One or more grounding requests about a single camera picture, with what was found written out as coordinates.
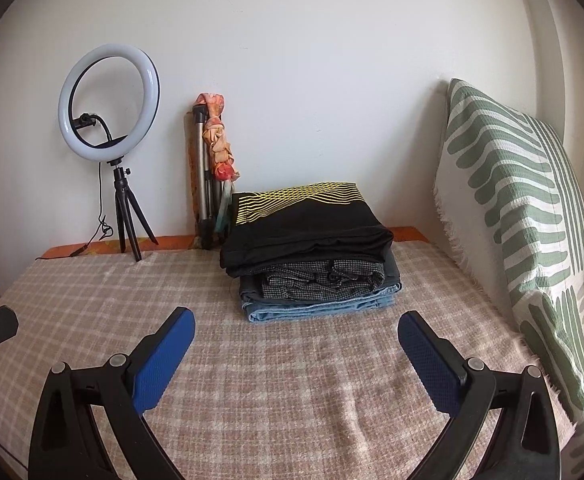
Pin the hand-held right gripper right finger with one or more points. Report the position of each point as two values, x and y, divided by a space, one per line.
427 360

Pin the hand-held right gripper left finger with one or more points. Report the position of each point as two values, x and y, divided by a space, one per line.
164 360

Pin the black pants with yellow stripes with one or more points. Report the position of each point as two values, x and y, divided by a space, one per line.
302 230

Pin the folded dark grey pants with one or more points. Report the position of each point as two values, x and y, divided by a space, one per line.
312 282

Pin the plaid beige blanket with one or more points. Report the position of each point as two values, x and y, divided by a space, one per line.
272 385

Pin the folded blue jeans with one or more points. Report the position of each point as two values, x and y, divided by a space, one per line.
322 310

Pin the small black tripod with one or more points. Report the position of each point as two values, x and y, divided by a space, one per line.
122 195

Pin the green striped white pillow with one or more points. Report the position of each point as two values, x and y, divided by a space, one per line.
512 185

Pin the black gooseneck phone holder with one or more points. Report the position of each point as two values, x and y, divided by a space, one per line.
104 125

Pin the folded silver tripod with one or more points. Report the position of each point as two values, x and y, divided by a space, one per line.
199 160

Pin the orange patterned scarf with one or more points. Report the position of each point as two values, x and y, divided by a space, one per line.
217 145

